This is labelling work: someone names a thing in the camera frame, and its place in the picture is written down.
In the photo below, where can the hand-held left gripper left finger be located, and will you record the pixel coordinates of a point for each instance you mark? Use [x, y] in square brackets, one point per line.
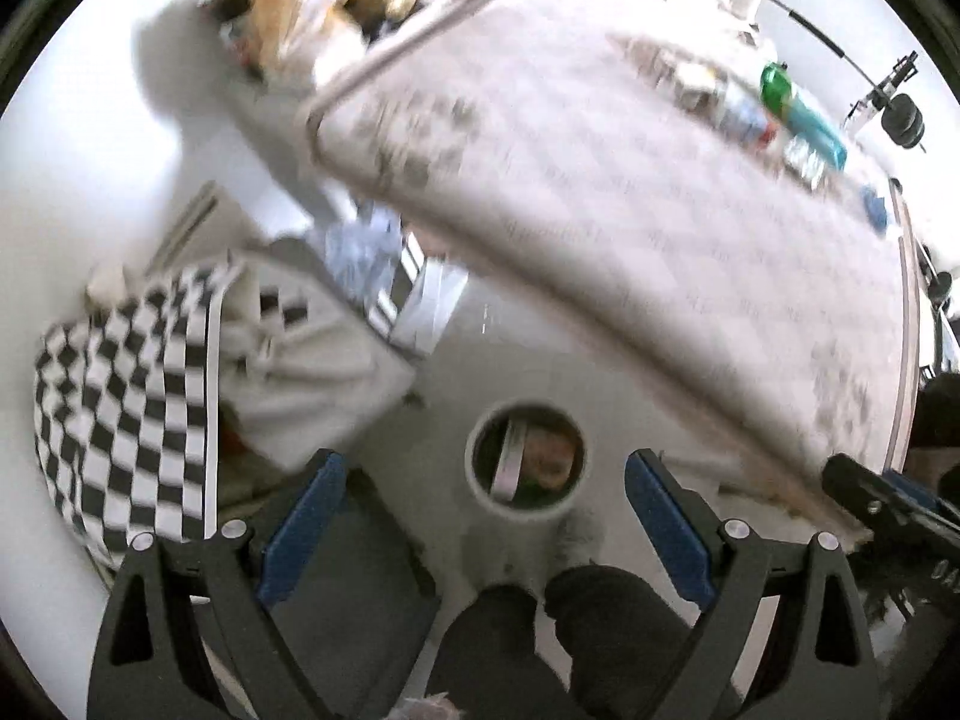
[304, 517]

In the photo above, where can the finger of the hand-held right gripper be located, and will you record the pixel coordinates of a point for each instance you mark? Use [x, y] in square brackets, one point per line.
[855, 486]

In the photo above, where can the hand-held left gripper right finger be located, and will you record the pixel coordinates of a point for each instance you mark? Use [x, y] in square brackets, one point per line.
[667, 532]

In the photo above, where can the white cup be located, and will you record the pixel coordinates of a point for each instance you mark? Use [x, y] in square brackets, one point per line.
[480, 476]

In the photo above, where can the person's right leg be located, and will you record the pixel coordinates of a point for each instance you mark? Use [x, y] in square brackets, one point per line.
[622, 630]

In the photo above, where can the person's leg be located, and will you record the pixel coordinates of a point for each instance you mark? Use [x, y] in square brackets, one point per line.
[487, 652]
[622, 630]

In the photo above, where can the brown wrapper in bin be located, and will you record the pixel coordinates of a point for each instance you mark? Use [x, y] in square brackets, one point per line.
[553, 461]

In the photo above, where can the white strip in bin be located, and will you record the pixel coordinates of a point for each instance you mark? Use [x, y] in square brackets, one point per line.
[510, 465]

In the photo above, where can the black white checkered bag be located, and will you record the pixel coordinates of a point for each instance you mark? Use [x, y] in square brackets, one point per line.
[127, 405]

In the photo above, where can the person's left leg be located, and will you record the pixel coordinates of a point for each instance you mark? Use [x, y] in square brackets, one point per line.
[487, 652]

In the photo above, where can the white storage box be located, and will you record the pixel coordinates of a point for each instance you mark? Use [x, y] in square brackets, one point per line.
[431, 307]

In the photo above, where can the crumpled clear plastic bag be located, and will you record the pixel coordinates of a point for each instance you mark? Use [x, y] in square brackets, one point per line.
[364, 251]

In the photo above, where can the small blue packet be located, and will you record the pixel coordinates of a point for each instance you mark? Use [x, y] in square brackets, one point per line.
[875, 208]

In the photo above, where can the silver foil packet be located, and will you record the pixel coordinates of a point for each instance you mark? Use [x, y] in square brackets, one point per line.
[806, 161]

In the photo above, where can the teal bottle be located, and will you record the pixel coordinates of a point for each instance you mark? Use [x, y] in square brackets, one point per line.
[817, 131]

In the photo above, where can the black stand with clamp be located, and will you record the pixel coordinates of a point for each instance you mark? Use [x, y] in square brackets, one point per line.
[904, 116]

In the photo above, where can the clear plastic bottle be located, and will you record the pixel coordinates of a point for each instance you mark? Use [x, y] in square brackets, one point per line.
[742, 109]

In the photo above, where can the green plastic bottle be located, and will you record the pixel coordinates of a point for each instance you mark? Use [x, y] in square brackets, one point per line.
[777, 86]

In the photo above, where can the large cardboard box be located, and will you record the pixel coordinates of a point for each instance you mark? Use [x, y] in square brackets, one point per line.
[300, 7]

